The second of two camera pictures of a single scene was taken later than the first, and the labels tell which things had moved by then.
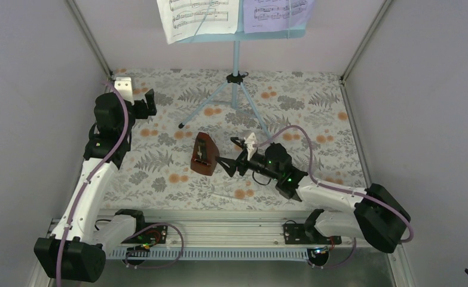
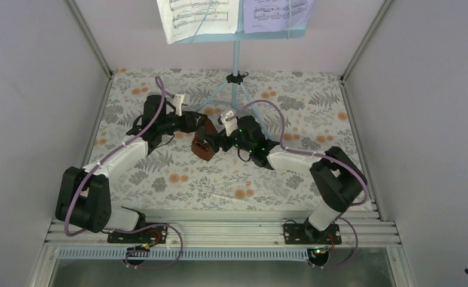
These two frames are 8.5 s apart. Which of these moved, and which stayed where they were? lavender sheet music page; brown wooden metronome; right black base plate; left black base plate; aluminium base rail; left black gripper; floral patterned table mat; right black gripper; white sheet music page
Moved: right black gripper; brown wooden metronome; left black gripper
Stayed: left black base plate; aluminium base rail; right black base plate; floral patterned table mat; white sheet music page; lavender sheet music page
